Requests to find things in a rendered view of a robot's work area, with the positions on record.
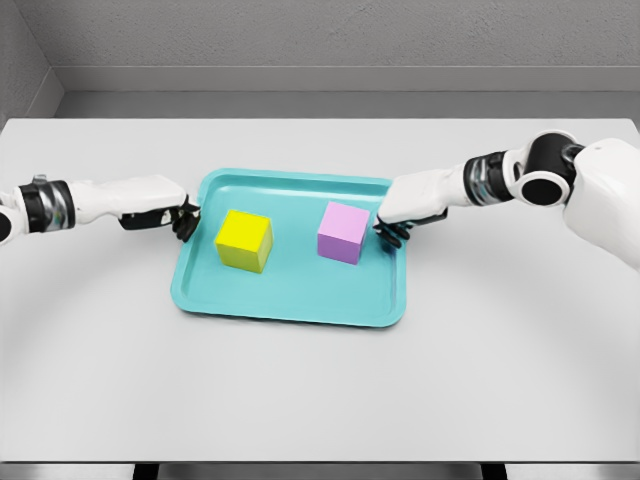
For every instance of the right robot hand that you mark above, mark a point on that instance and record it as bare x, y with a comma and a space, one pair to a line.
410, 197

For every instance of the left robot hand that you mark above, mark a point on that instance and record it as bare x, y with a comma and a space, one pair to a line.
150, 196

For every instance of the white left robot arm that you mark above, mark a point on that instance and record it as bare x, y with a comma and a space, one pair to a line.
55, 205

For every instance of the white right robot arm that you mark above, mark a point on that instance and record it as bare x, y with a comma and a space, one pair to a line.
550, 175

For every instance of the pink purple cube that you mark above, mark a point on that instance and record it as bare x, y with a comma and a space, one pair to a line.
342, 232

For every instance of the yellow cube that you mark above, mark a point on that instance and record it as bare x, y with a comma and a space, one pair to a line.
245, 240

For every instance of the teal plastic tray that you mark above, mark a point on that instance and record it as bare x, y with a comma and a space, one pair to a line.
295, 285

